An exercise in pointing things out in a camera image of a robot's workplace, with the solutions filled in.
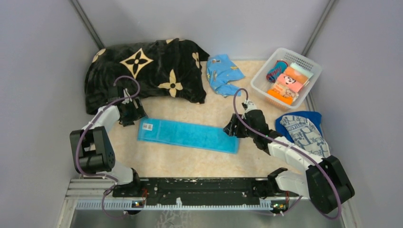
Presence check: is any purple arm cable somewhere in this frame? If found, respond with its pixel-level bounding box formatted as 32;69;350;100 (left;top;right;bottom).
233;88;343;221
73;75;141;219

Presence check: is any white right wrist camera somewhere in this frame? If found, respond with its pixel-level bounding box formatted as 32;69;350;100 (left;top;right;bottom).
242;100;257;113

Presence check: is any light blue patterned cloth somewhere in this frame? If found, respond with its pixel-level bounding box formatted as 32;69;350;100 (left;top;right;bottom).
206;54;245;97

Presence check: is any black blanket with beige flowers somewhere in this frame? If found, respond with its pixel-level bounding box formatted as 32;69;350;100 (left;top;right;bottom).
84;38;210;114

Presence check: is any aluminium frame rail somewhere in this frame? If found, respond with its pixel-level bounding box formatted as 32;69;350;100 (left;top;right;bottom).
66;178;293;214

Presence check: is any pink panda rolled towel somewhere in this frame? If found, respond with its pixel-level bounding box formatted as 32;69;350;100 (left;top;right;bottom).
276;73;304;93

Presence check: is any striped rolled towel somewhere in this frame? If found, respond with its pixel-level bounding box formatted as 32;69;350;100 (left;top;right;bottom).
266;60;288;83

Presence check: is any white plastic basket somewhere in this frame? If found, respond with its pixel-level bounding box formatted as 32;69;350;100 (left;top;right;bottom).
250;48;322;111

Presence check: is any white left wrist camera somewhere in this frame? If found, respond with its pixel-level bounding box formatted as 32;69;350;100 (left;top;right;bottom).
122;88;138;108

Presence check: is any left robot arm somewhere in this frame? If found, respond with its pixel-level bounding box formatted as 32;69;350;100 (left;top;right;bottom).
69;86;146;197

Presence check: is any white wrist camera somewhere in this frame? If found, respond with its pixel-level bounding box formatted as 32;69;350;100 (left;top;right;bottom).
122;88;138;108
242;100;257;113

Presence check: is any white blue printed towel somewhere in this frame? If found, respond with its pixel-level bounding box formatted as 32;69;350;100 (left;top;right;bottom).
290;118;330;157

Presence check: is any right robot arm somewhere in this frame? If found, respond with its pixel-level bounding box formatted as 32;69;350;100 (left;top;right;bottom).
223;109;355;214

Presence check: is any mint green rolled towel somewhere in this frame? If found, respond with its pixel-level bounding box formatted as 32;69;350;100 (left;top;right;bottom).
290;62;314;79

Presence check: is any orange bear rolled towel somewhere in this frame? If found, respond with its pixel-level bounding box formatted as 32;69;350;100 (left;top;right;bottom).
267;83;299;105

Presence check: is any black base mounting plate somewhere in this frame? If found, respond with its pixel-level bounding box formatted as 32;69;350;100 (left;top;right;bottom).
112;178;287;206

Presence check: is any bright blue terry towel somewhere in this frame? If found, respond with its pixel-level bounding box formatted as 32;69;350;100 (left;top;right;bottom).
137;118;240;154

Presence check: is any dark blue towel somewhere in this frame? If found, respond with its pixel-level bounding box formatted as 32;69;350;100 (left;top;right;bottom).
275;111;323;143

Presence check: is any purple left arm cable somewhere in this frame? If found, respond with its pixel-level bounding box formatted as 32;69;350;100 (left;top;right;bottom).
73;75;141;219

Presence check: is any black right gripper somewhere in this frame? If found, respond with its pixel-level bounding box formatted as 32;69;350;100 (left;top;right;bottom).
223;113;257;139

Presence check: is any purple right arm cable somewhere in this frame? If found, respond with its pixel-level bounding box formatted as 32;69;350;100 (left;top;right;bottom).
233;88;343;221

